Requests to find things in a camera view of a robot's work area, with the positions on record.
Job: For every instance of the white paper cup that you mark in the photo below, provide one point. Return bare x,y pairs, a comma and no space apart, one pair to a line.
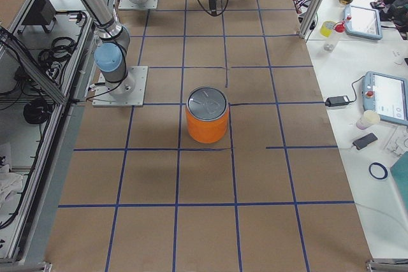
368,119

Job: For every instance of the orange can with silver lid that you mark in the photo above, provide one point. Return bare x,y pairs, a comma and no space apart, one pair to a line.
207,113

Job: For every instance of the black power adapter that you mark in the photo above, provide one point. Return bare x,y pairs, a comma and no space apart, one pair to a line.
336,101

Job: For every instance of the black smartphone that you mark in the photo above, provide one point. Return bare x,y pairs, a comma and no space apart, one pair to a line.
364,141

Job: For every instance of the far teach pendant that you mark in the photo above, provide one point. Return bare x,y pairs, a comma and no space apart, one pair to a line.
362,22

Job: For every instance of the teach pendant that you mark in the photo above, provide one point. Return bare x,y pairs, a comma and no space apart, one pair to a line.
386,95
362,22

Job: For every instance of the near teach pendant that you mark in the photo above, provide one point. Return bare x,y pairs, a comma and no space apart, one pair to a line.
386,95

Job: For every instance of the aluminium side frame rail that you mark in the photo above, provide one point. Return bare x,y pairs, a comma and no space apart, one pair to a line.
31,67

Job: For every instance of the aluminium frame post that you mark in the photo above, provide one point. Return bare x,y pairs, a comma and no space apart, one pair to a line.
315,1

